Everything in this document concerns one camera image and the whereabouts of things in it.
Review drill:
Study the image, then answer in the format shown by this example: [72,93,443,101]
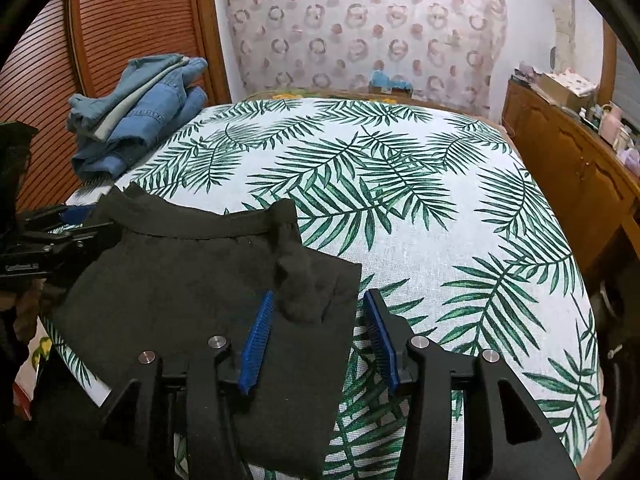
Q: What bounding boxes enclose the palm leaf print sheet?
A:
[39,96,601,480]

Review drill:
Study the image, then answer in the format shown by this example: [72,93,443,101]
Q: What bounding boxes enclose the window blind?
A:
[613,40,640,130]

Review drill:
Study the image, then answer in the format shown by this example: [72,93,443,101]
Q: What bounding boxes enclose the folded blue jeans pile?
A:
[66,53,208,182]

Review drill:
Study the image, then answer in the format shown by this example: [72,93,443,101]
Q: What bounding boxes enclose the circle patterned curtain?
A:
[224,0,506,116]

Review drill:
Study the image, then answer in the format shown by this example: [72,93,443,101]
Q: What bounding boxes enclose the cardboard box with floral cloth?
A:
[536,70,598,112]

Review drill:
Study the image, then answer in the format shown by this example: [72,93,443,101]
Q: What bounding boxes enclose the blue item at bed head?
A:
[369,70,413,98]

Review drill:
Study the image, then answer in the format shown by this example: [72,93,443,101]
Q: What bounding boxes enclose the pink bottle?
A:
[599,102,622,146]

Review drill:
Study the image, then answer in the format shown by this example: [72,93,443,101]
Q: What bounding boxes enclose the lavender small container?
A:
[617,148,640,177]

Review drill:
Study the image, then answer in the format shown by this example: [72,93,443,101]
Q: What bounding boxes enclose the brown louvered wardrobe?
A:
[1,0,231,210]

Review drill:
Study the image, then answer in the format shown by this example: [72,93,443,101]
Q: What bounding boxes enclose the black pants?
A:
[52,185,361,479]

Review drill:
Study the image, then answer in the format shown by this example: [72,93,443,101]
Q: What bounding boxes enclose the wooden sideboard cabinet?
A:
[502,81,639,287]

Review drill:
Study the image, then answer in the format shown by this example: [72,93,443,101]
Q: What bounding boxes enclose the person's left hand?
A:
[13,280,53,342]

